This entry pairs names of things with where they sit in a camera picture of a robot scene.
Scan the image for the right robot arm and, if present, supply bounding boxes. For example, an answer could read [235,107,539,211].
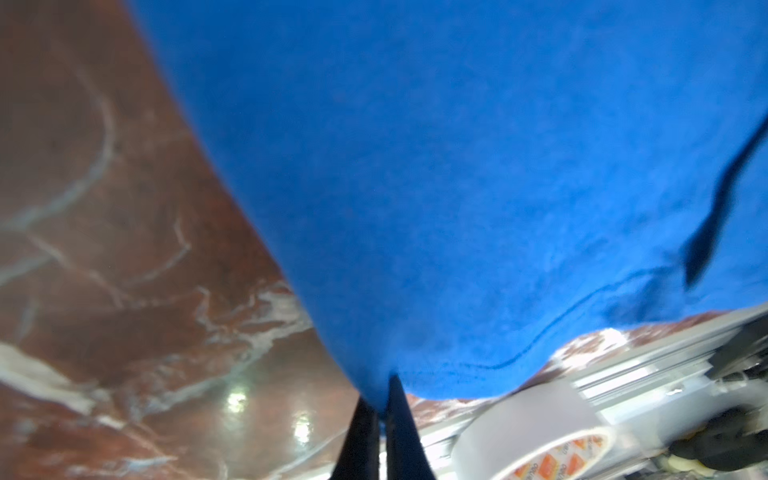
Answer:
[669,407,767,472]

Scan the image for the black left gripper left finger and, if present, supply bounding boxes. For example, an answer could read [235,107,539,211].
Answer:
[329,397,380,480]

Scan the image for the blue printed t shirt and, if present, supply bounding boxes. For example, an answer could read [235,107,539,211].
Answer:
[128,1,767,409]

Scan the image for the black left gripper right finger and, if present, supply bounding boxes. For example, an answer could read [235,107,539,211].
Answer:
[385,375,435,480]

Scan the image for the clear tape roll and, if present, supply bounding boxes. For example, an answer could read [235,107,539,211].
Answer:
[451,380,617,479]

